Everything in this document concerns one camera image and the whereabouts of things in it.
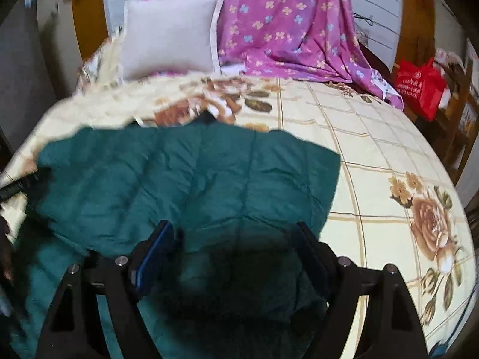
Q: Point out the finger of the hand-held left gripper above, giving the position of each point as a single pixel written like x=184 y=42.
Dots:
x=22 y=187

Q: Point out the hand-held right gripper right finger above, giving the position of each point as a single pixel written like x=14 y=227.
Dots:
x=318 y=265

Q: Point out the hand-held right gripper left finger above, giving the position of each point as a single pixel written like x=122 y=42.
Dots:
x=155 y=258

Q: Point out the green puffer jacket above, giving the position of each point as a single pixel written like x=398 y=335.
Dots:
x=179 y=179

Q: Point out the person's left hand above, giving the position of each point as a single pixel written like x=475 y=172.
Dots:
x=6 y=246

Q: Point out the bed with floral checked sheet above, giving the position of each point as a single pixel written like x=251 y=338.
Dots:
x=381 y=179

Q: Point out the wooden chair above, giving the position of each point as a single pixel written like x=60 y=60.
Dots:
x=458 y=119

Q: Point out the red plastic bag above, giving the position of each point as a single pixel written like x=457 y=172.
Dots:
x=421 y=86

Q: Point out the white square pillow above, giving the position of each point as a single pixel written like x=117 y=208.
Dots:
x=168 y=35

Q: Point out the pink floral blanket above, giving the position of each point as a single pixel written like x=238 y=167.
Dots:
x=284 y=22

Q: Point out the wooden door frame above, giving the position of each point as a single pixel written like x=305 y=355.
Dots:
x=89 y=26
x=413 y=18

